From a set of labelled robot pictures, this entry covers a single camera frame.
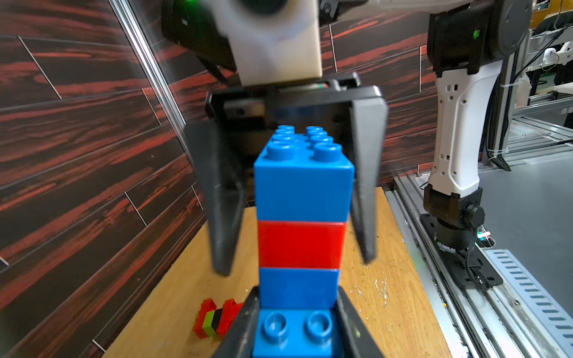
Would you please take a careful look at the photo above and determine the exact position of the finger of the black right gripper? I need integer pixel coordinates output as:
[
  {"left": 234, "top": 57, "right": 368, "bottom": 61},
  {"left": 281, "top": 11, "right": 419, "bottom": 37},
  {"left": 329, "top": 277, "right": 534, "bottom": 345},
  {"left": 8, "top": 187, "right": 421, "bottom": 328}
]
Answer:
[
  {"left": 351, "top": 98, "right": 388, "bottom": 264},
  {"left": 184, "top": 119, "right": 246, "bottom": 277}
]

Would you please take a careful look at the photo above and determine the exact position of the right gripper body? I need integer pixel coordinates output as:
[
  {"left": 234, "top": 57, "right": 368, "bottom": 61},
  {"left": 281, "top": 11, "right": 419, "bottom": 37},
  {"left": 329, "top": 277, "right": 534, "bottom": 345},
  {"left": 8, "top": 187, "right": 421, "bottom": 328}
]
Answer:
[{"left": 206, "top": 72, "right": 383, "bottom": 138}]

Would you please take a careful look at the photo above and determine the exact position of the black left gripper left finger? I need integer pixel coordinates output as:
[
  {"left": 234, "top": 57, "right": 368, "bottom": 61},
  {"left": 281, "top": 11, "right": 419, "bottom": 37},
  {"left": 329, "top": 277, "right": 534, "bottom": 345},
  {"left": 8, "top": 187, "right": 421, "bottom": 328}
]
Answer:
[{"left": 211, "top": 286, "right": 261, "bottom": 358}]

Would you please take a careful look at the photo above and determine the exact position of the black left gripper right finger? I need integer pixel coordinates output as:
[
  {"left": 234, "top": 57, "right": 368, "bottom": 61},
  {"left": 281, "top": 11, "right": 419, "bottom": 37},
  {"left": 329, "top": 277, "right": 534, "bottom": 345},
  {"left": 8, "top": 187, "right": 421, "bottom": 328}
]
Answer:
[{"left": 335, "top": 286, "right": 385, "bottom": 358}]

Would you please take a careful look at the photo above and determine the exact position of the green small lego brick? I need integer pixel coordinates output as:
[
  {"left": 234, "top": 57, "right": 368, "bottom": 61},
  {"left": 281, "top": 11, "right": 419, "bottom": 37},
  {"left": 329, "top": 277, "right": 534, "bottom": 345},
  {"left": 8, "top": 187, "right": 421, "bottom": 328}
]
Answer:
[{"left": 201, "top": 310, "right": 216, "bottom": 337}]

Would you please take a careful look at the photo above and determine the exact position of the long red lego brick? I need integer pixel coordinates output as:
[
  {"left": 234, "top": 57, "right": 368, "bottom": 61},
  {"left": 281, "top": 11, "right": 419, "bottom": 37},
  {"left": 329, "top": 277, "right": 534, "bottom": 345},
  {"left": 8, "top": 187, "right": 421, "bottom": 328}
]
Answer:
[
  {"left": 192, "top": 298, "right": 216, "bottom": 340},
  {"left": 216, "top": 299, "right": 244, "bottom": 339}
]

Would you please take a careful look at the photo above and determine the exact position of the long blue lego brick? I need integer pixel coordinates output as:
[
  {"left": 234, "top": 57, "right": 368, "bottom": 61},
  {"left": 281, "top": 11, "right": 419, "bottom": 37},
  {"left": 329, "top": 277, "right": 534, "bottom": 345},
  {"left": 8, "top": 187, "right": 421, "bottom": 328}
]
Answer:
[
  {"left": 252, "top": 268, "right": 343, "bottom": 357},
  {"left": 254, "top": 125, "right": 355, "bottom": 223}
]

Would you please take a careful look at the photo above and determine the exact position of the red small lego brick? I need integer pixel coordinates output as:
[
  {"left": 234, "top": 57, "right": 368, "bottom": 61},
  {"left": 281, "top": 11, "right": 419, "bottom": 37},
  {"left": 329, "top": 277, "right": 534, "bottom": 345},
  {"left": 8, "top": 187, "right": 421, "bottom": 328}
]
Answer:
[{"left": 258, "top": 221, "right": 346, "bottom": 269}]

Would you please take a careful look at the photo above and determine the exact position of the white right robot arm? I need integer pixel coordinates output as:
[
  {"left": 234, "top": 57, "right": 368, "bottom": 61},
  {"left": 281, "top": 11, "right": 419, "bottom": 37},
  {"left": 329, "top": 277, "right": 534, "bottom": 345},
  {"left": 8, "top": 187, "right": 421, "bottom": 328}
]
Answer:
[{"left": 161, "top": 1, "right": 532, "bottom": 276}]

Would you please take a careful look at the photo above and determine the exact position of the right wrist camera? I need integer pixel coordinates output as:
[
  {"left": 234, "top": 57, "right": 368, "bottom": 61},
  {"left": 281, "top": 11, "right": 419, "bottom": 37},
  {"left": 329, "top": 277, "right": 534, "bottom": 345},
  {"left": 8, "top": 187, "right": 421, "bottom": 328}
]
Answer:
[{"left": 206, "top": 1, "right": 323, "bottom": 87}]

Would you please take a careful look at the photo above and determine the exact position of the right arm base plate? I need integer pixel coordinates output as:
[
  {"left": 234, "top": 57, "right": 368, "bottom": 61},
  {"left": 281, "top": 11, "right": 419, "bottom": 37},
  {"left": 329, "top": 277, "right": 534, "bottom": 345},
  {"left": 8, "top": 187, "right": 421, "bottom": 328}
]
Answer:
[{"left": 420, "top": 213, "right": 504, "bottom": 291}]

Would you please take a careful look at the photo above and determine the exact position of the aluminium front rail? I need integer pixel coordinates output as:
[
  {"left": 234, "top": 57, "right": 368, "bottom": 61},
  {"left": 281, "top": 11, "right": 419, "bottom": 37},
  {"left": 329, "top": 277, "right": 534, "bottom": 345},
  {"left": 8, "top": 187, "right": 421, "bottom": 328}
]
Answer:
[{"left": 386, "top": 174, "right": 572, "bottom": 357}]

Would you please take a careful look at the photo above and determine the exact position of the aluminium corner post right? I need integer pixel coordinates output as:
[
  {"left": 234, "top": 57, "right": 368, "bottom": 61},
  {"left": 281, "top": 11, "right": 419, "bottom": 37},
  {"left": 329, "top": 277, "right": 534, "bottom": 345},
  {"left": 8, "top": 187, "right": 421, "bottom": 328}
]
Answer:
[{"left": 108, "top": 0, "right": 193, "bottom": 164}]

